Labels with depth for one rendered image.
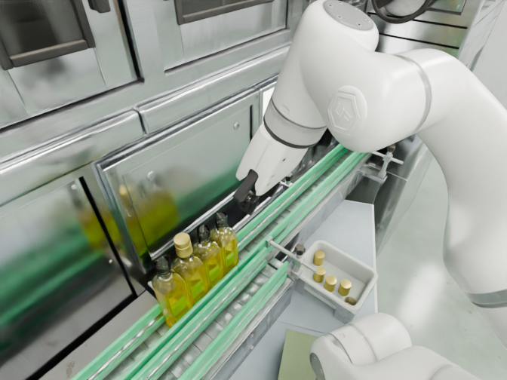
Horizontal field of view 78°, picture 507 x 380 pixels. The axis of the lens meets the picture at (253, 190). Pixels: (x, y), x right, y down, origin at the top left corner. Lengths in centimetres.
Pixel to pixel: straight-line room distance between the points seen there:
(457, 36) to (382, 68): 112
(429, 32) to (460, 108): 105
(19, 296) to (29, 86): 40
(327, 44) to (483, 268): 21
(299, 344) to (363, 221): 62
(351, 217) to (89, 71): 106
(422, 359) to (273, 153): 35
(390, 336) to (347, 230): 73
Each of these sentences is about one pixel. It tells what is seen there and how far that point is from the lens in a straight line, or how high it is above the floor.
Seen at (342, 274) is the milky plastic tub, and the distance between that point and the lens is 113.
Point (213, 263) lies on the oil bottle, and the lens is 78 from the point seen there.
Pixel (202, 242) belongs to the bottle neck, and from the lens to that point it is 74.
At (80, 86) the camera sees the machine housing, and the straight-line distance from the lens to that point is 64.
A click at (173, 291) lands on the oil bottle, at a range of 73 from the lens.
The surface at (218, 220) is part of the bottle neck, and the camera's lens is 74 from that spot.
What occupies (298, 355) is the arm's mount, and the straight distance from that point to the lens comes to 91.
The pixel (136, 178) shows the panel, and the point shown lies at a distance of 71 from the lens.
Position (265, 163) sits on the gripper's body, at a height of 145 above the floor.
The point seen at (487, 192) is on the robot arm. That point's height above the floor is 151.
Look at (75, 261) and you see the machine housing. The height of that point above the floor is 112.
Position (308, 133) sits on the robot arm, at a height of 150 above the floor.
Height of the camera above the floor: 168
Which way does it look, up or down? 41 degrees down
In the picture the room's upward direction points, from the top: straight up
